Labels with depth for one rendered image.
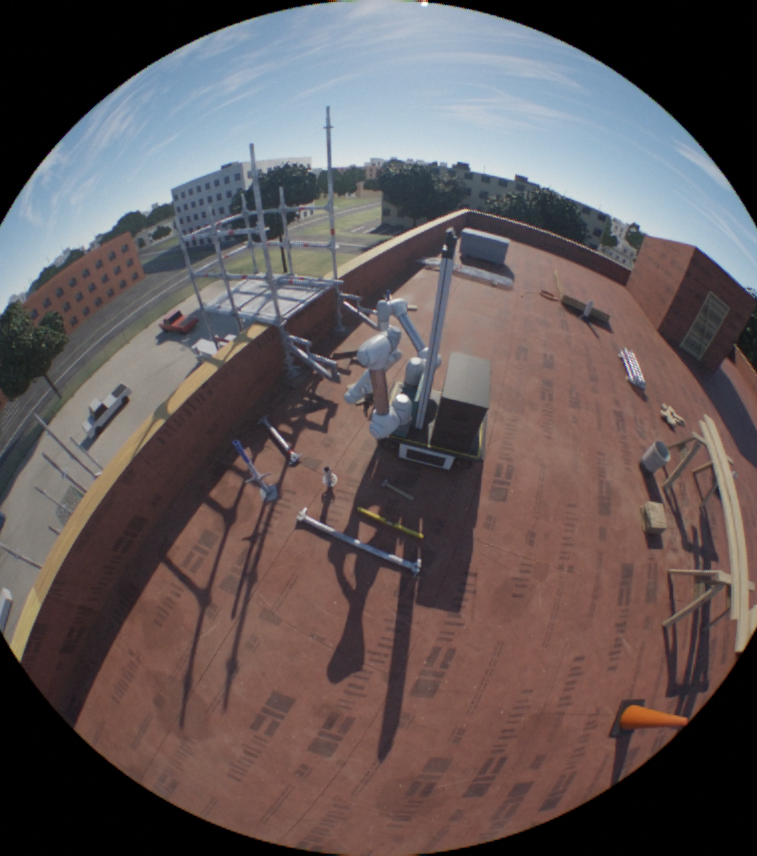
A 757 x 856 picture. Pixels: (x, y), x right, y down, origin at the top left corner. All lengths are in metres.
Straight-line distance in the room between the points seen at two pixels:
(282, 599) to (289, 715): 0.93
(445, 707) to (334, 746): 0.83
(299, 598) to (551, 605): 1.97
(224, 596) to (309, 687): 0.94
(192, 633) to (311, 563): 1.20
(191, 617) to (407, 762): 1.95
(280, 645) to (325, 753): 0.93
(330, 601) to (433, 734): 1.30
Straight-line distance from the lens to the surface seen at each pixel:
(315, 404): 3.06
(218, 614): 2.50
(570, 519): 2.92
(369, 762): 2.49
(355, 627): 2.20
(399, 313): 2.66
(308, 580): 2.26
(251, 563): 2.42
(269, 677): 2.37
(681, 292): 9.79
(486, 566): 2.39
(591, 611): 2.87
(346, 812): 2.81
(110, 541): 2.89
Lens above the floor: 2.19
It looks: 52 degrees down
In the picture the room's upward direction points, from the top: 1 degrees clockwise
